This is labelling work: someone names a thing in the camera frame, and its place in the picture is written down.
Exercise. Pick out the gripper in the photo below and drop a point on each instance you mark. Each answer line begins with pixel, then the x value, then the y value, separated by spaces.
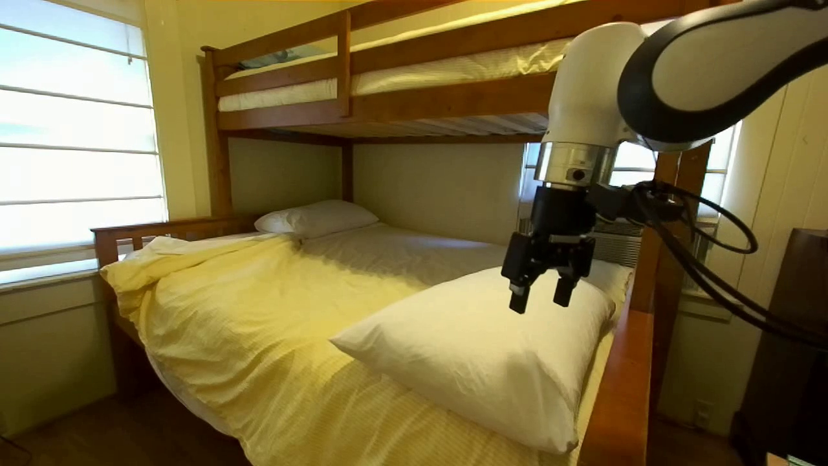
pixel 560 213

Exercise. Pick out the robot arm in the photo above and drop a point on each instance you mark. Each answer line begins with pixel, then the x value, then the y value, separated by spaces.
pixel 595 84

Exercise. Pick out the large white pillow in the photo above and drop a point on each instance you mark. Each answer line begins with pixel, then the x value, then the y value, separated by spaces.
pixel 491 349

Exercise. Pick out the small white pillow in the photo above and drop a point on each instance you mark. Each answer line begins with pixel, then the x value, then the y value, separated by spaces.
pixel 320 218

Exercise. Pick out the window behind bed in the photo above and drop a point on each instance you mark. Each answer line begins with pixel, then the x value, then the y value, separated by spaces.
pixel 640 165

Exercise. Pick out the wooden bunk bed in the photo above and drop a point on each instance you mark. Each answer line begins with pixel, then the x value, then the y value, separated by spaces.
pixel 401 97

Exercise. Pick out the upper bunk mattress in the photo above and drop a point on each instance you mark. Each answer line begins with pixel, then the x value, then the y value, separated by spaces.
pixel 414 74

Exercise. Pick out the dark wooden cabinet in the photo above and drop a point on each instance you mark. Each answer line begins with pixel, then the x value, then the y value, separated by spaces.
pixel 789 362

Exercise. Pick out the yellow blanket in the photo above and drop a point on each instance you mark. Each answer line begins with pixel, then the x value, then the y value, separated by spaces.
pixel 259 323

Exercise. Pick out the window with white blinds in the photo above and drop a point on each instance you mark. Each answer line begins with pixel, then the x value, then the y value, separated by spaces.
pixel 74 129

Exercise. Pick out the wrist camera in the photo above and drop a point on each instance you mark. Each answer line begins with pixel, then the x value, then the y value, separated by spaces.
pixel 631 202

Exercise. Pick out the wall socket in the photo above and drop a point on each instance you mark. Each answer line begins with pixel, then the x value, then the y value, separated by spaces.
pixel 702 412

